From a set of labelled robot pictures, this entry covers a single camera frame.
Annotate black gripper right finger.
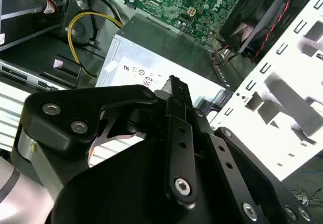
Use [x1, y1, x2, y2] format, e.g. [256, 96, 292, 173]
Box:
[180, 78, 316, 224]

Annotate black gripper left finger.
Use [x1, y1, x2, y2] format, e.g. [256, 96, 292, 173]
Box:
[14, 74, 199, 210]

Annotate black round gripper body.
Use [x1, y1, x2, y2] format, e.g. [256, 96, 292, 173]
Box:
[51, 135, 244, 224]

